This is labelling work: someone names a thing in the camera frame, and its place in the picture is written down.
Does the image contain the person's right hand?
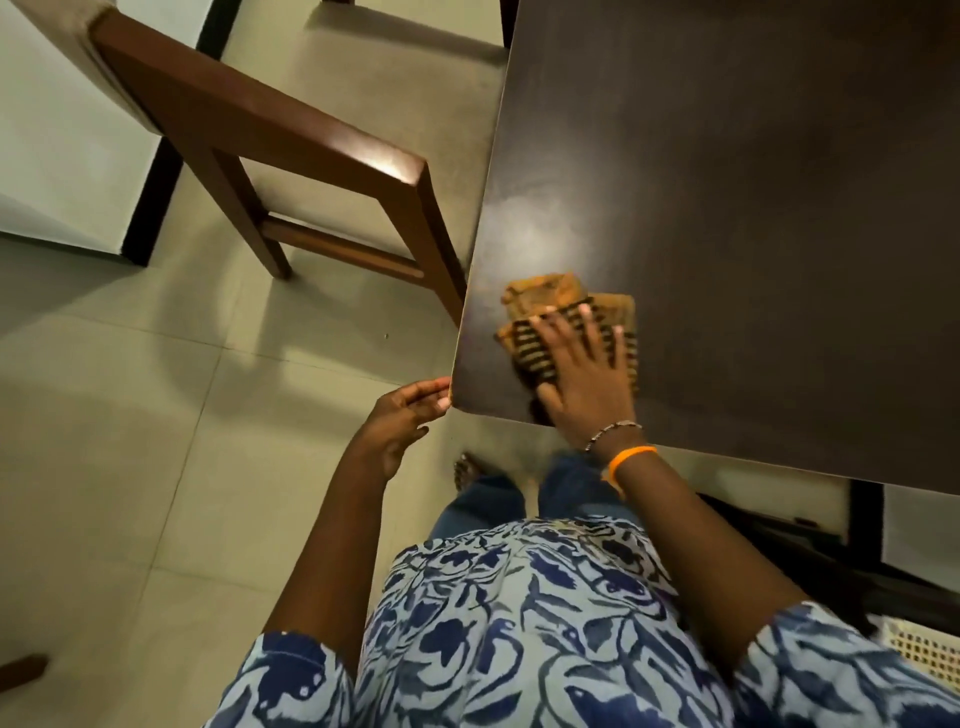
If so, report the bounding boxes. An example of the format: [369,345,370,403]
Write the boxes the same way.
[528,305,641,451]

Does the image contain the orange wristband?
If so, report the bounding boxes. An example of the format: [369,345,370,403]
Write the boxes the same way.
[606,444,660,490]

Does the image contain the person's right forearm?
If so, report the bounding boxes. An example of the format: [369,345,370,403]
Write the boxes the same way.
[603,448,811,676]

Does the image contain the black door frame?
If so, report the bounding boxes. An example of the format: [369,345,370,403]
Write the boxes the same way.
[120,0,246,268]

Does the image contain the blue jeans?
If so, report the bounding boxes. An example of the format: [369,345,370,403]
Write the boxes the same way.
[427,452,640,543]

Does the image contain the blue white patterned shirt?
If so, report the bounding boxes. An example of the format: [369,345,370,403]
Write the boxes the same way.
[204,516,960,728]

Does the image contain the orange striped cleaning cloth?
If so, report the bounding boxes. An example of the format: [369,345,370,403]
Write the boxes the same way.
[495,271,640,393]

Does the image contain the white plastic lattice basket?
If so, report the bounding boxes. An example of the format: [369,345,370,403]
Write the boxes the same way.
[868,613,960,696]

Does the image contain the dark wooden chair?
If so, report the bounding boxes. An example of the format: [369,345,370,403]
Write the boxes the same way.
[697,492,960,640]

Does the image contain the person's left hand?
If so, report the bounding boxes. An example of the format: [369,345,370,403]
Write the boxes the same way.
[351,377,453,483]

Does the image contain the person's left forearm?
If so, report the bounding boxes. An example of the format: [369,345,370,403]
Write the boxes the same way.
[262,441,400,680]

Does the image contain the brown wooden cushioned chair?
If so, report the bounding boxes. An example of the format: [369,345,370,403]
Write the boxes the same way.
[11,0,468,329]

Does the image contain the silver beaded bracelet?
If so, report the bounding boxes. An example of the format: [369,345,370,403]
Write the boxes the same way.
[583,420,645,453]

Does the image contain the brown wooden furniture leg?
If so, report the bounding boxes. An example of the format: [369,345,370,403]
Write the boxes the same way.
[0,653,51,694]

